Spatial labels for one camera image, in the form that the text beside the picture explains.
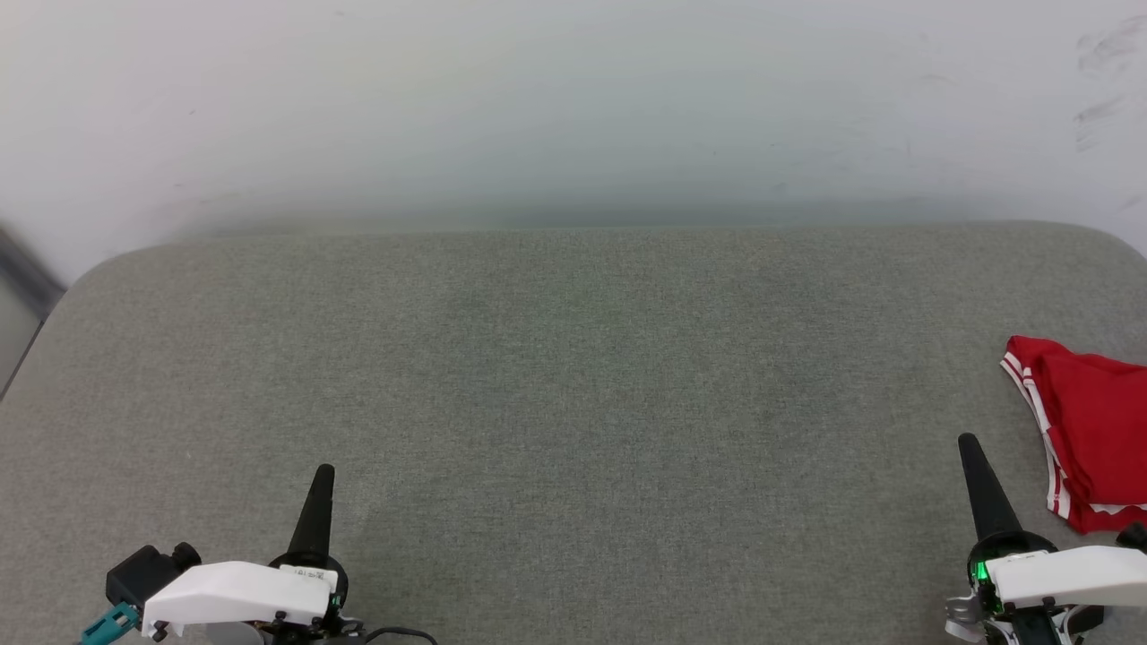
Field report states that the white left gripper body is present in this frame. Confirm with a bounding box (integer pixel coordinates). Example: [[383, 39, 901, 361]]
[[141, 551, 369, 645]]

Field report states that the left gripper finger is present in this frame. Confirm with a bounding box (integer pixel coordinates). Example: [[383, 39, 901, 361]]
[[286, 463, 338, 559]]

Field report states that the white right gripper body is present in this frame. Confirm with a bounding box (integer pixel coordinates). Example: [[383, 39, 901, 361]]
[[944, 529, 1147, 645]]

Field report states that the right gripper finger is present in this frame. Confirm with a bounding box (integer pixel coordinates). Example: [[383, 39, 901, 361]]
[[956, 433, 1025, 542]]

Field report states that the teal camera cable connector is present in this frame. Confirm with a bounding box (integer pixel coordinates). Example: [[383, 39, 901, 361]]
[[80, 601, 142, 645]]

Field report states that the red and white garment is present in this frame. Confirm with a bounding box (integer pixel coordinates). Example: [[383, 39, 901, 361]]
[[999, 335, 1147, 537]]

